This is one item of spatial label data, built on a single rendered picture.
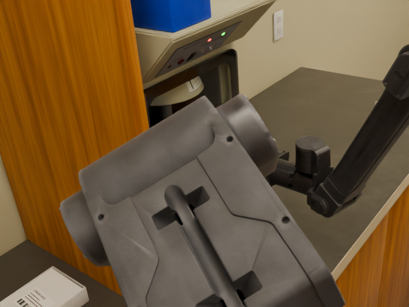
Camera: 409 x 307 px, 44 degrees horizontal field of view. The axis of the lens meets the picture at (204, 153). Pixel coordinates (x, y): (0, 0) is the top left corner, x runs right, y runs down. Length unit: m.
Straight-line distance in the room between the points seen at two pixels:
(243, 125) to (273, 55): 1.91
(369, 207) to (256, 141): 1.14
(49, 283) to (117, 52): 0.59
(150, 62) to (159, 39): 0.05
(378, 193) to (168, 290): 1.25
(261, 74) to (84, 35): 1.35
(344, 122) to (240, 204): 1.60
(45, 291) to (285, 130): 0.97
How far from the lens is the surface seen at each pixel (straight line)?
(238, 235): 0.20
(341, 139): 1.69
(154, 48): 0.83
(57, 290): 1.15
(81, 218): 0.25
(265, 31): 2.07
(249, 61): 2.01
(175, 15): 0.81
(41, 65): 0.96
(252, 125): 0.25
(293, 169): 1.08
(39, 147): 1.09
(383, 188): 1.46
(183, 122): 0.24
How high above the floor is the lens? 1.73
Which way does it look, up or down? 29 degrees down
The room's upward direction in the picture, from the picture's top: 5 degrees counter-clockwise
